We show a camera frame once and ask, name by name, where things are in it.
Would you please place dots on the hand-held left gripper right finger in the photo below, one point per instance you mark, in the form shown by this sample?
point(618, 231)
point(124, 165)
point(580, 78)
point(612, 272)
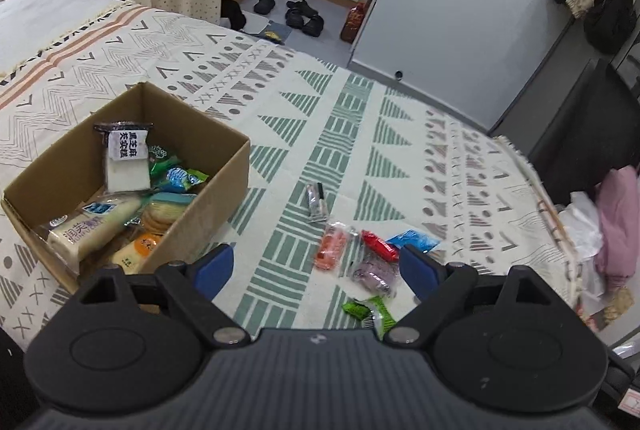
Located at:
point(419, 269)

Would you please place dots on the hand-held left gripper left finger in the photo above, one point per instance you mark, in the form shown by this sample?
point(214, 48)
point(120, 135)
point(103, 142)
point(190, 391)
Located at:
point(215, 266)

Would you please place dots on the blue candy packet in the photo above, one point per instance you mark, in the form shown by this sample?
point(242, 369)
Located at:
point(412, 240)

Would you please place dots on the red snack packet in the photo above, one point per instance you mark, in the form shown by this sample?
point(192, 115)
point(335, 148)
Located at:
point(380, 245)

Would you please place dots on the clear purple snack packet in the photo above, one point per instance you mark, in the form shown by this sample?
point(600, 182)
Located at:
point(372, 272)

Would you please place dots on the brown cardboard box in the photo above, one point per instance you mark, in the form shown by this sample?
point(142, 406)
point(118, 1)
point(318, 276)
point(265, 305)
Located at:
point(200, 215)

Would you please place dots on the bright green snack packet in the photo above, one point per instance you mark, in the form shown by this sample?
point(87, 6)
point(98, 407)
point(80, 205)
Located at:
point(372, 310)

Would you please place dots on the teal cracker packet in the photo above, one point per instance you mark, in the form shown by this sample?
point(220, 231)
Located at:
point(160, 212)

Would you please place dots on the orange cake packet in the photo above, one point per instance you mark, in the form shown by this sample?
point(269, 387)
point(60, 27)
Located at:
point(135, 252)

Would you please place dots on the clear orange snack packet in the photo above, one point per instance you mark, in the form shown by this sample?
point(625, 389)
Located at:
point(332, 246)

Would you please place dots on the blue and white snack packet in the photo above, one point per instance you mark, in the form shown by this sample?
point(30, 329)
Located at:
point(180, 178)

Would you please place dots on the dark green snack packet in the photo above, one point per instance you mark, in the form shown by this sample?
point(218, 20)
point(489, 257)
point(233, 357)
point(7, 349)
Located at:
point(162, 158)

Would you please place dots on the long cream snack packet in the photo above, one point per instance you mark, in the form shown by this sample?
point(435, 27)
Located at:
point(85, 230)

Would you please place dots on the white black-label snack packet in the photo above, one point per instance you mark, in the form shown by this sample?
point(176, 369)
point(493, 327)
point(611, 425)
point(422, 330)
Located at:
point(126, 155)

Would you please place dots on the white crumpled plastic bag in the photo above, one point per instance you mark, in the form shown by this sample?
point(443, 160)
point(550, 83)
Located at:
point(580, 222)

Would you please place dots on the pink cloth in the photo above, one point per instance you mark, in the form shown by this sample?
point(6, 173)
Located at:
point(620, 225)

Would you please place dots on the dark blue folded bag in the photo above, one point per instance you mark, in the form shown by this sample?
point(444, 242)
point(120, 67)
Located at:
point(275, 33)

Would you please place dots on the black crumpled cloth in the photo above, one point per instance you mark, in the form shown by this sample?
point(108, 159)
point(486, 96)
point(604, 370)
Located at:
point(233, 14)

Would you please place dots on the large red-brown bottle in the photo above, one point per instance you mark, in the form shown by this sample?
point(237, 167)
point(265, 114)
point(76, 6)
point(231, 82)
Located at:
point(354, 23)

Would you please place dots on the black sandal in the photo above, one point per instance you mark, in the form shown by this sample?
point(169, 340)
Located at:
point(265, 4)
point(304, 6)
point(295, 19)
point(314, 26)

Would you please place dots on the white bed sheet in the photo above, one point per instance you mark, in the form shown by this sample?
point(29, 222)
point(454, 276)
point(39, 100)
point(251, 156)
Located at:
point(45, 20)

